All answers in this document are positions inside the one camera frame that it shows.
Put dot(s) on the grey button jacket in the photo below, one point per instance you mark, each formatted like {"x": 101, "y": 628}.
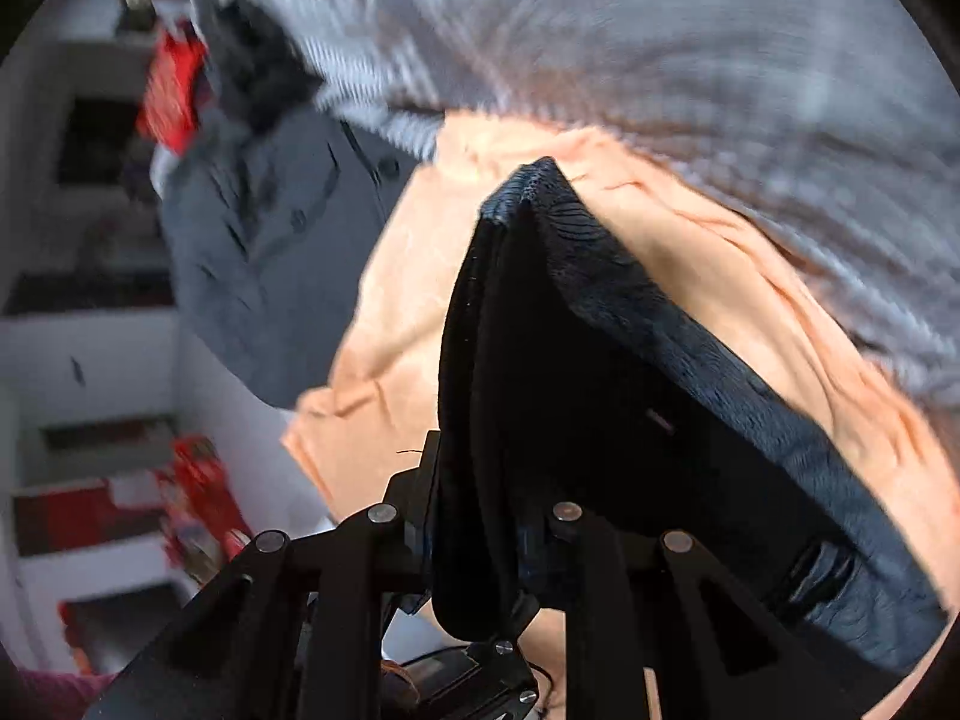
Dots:
{"x": 262, "y": 255}

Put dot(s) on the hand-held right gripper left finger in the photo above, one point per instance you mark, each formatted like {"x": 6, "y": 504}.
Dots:
{"x": 409, "y": 532}

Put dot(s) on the peach blanket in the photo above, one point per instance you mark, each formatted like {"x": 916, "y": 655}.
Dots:
{"x": 390, "y": 315}

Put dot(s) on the black pants with floral trim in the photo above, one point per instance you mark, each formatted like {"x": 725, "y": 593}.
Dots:
{"x": 570, "y": 390}

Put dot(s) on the white shelf unit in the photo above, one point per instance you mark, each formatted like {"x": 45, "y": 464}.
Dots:
{"x": 90, "y": 360}

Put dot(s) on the red boxes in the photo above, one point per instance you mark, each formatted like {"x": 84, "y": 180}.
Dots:
{"x": 206, "y": 499}

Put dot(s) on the pink cloth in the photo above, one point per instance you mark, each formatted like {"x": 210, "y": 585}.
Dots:
{"x": 56, "y": 694}

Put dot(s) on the grey striped duvet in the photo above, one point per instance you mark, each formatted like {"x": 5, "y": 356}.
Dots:
{"x": 600, "y": 37}

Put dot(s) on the small red patterned cushion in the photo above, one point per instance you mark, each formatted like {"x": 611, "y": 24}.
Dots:
{"x": 171, "y": 94}

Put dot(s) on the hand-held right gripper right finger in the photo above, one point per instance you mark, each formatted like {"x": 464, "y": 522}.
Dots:
{"x": 592, "y": 577}

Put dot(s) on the dark crumpled garment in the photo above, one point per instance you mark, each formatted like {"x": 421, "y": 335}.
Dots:
{"x": 259, "y": 67}

